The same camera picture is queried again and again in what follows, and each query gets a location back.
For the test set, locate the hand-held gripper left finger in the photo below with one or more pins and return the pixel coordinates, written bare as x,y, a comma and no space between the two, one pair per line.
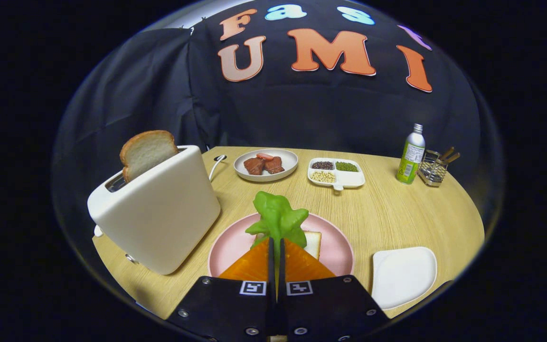
226,304

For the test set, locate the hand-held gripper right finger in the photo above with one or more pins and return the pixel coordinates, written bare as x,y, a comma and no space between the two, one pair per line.
330,304

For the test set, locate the green lettuce leaf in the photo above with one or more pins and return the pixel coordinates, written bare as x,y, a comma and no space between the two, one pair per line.
278,218

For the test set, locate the brown crust toast slice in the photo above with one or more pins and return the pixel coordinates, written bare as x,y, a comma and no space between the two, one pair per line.
147,152

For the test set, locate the pink round plate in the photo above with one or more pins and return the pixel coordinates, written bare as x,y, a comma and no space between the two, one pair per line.
231,247

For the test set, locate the white bread slice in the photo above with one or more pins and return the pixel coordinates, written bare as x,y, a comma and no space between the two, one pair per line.
313,243

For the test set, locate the white square plate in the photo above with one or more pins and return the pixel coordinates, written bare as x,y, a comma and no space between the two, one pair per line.
404,278

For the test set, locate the white toaster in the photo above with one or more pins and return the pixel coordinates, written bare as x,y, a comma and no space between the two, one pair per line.
159,218

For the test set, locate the white divided dish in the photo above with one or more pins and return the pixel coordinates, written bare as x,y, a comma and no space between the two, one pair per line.
352,179

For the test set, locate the pile of yellow beans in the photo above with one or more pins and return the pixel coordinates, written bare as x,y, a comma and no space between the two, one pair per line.
323,176

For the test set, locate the pile of green beans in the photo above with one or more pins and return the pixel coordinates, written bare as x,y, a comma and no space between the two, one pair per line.
346,166

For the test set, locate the pile of dark beans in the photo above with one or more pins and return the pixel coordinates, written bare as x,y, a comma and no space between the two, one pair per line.
322,165

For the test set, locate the brown meat piece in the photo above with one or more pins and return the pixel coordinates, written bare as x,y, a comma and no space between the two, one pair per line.
253,166
274,165

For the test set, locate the white round plate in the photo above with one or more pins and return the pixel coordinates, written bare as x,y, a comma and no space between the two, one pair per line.
288,161

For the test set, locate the pink sausage slice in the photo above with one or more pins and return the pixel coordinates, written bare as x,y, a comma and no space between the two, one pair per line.
265,156

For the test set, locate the green label metal bottle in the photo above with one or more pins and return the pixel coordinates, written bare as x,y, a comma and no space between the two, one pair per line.
410,156

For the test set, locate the black backdrop cloth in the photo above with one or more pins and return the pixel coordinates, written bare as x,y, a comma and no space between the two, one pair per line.
302,109

